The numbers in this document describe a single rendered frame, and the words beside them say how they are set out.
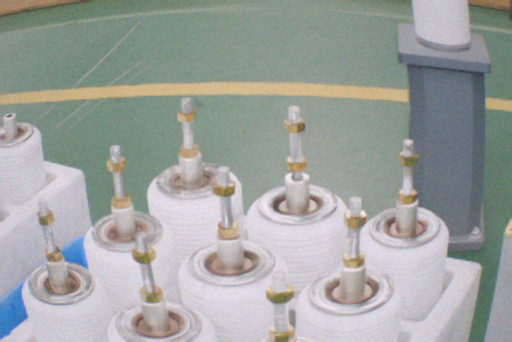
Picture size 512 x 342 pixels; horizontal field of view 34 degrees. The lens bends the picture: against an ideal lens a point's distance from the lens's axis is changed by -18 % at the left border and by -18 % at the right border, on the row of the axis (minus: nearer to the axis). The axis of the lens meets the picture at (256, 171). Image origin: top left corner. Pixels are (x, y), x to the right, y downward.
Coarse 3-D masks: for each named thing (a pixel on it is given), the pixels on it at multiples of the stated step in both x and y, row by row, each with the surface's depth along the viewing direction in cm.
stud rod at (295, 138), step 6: (288, 108) 90; (294, 108) 90; (288, 114) 90; (294, 114) 89; (294, 120) 90; (294, 138) 90; (300, 138) 91; (294, 144) 91; (300, 144) 91; (294, 150) 91; (300, 150) 91; (294, 156) 91; (300, 156) 91; (294, 174) 92; (300, 174) 92
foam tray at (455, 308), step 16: (448, 272) 94; (464, 272) 93; (480, 272) 94; (448, 288) 90; (464, 288) 90; (448, 304) 87; (464, 304) 90; (432, 320) 85; (448, 320) 85; (464, 320) 93; (16, 336) 85; (32, 336) 85; (400, 336) 85; (416, 336) 83; (432, 336) 83; (448, 336) 87; (464, 336) 95
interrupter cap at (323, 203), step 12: (276, 192) 96; (312, 192) 96; (324, 192) 96; (264, 204) 94; (276, 204) 94; (312, 204) 94; (324, 204) 93; (336, 204) 93; (264, 216) 92; (276, 216) 92; (288, 216) 92; (300, 216) 91; (312, 216) 91; (324, 216) 91
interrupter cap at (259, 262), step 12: (204, 252) 87; (216, 252) 87; (252, 252) 86; (264, 252) 86; (192, 264) 85; (204, 264) 85; (216, 264) 85; (252, 264) 85; (264, 264) 84; (204, 276) 83; (216, 276) 83; (228, 276) 83; (240, 276) 83; (252, 276) 83; (264, 276) 83
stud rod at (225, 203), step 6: (222, 168) 81; (228, 168) 81; (222, 174) 81; (228, 174) 81; (222, 180) 81; (228, 180) 81; (222, 198) 82; (228, 198) 82; (222, 204) 82; (228, 204) 82; (222, 210) 82; (228, 210) 82; (222, 216) 83; (228, 216) 82; (222, 222) 83; (228, 222) 83
